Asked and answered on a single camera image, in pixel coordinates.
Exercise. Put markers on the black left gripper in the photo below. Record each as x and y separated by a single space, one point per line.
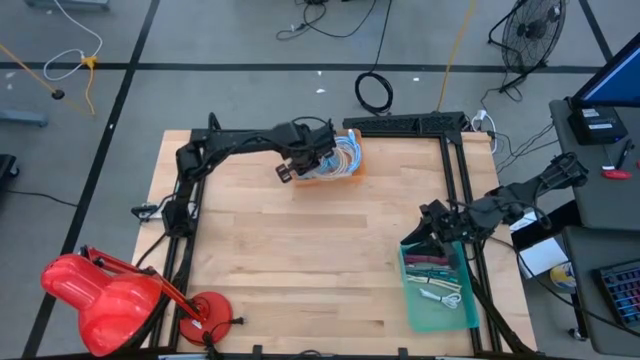
310 142

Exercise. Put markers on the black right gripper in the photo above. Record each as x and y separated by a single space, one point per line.
460 225

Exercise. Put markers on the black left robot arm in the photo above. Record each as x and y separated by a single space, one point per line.
240 137

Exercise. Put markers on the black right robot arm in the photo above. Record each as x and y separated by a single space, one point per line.
550 180

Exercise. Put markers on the orange plastic bin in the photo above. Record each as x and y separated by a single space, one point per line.
330 182

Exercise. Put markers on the green plastic bin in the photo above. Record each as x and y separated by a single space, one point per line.
440 320

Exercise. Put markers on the white paper sheet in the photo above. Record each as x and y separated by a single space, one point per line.
542 257

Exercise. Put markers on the white power plug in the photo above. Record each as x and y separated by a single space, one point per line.
480 116

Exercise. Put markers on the round printed disc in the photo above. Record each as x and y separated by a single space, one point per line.
563 277

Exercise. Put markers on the grey side desk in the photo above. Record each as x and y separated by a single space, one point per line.
615 245
610 210

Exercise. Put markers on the red desk gadget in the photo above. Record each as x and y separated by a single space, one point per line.
616 174

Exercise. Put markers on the small black computer box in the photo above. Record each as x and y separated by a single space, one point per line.
597 125

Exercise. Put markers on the backlit keyboard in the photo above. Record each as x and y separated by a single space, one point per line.
622 292

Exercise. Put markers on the black pen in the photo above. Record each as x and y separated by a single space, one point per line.
624 154

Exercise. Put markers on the black floor fan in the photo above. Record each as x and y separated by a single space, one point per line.
532 30

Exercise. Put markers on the computer monitor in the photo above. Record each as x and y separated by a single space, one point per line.
617 80

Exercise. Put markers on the red desk lamp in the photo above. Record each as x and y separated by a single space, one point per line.
100 300

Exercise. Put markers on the grey table foot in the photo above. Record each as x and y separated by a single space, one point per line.
20 118

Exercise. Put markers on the black wheeled base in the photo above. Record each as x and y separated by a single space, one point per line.
6 167

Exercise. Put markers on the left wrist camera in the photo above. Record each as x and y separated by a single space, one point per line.
285 173

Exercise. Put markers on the black aluminium table frame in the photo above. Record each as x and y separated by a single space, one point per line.
452 139

